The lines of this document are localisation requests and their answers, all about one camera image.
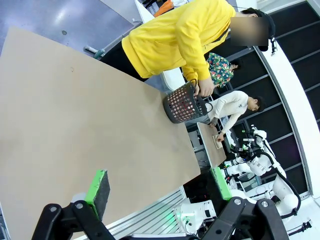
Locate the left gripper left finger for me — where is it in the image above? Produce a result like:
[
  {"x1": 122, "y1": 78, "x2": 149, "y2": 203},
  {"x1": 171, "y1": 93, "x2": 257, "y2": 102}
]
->
[{"x1": 31, "y1": 169, "x2": 117, "y2": 240}]

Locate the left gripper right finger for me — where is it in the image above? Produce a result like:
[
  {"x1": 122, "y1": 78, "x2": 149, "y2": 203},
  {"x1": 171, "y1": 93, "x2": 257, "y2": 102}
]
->
[{"x1": 197, "y1": 166, "x2": 291, "y2": 240}]

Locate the dark grey perforated plastic basket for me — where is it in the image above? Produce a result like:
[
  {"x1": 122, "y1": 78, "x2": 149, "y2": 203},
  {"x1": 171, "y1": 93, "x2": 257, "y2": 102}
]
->
[{"x1": 162, "y1": 78, "x2": 214, "y2": 125}]

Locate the person's left forearm yellow sleeve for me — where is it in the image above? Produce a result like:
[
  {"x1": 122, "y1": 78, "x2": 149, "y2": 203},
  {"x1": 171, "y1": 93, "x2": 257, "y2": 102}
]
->
[{"x1": 178, "y1": 44, "x2": 212, "y2": 81}]

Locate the person's left hand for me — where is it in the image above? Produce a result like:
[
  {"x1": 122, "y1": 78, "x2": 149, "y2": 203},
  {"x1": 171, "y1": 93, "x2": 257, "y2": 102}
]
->
[{"x1": 193, "y1": 76, "x2": 215, "y2": 98}]

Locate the small brown background table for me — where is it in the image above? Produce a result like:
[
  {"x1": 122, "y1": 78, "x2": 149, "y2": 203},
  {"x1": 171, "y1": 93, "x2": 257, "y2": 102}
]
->
[{"x1": 196, "y1": 121, "x2": 227, "y2": 169}]

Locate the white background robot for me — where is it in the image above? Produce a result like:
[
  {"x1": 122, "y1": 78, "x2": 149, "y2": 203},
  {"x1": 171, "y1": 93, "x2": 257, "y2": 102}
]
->
[{"x1": 223, "y1": 124, "x2": 302, "y2": 219}]

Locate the person in white sweater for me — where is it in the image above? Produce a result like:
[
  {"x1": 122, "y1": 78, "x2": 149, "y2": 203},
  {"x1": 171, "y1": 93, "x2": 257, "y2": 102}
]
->
[{"x1": 208, "y1": 90, "x2": 266, "y2": 143}]

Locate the person in floral shirt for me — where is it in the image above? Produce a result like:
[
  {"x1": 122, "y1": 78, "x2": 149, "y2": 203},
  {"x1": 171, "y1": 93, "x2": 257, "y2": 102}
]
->
[{"x1": 206, "y1": 52, "x2": 243, "y2": 89}]

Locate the person in yellow hoodie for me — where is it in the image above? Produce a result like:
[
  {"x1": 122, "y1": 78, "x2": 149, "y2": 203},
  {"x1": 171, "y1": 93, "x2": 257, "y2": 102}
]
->
[{"x1": 99, "y1": 0, "x2": 276, "y2": 82}]

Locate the orange cloth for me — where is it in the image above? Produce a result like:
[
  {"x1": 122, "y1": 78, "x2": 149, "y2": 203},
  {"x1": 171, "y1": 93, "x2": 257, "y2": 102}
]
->
[{"x1": 153, "y1": 0, "x2": 175, "y2": 18}]

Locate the aluminium table frame rail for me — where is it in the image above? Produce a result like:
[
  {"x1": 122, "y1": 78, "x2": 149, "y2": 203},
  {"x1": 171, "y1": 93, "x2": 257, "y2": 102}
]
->
[{"x1": 106, "y1": 188, "x2": 190, "y2": 237}]

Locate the grey metal bracket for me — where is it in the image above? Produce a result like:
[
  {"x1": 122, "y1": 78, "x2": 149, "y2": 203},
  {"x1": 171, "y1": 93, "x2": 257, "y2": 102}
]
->
[{"x1": 84, "y1": 45, "x2": 106, "y2": 60}]

